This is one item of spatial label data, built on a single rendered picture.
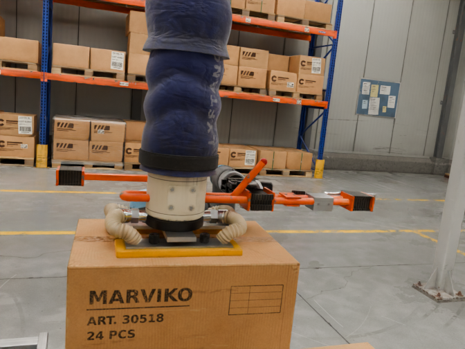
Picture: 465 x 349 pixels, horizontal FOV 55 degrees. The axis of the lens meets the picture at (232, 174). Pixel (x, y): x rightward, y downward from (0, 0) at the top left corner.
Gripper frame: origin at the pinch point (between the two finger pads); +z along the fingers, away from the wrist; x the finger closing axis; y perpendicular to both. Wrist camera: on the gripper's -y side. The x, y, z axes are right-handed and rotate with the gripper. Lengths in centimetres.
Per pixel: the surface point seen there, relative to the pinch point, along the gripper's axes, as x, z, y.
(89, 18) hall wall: 154, -836, 47
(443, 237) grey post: -70, -164, -242
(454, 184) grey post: -23, -163, -242
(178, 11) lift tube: 49, 10, 32
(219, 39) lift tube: 44.2, 8.6, 20.5
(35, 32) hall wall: 114, -835, 143
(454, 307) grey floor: -120, -136, -239
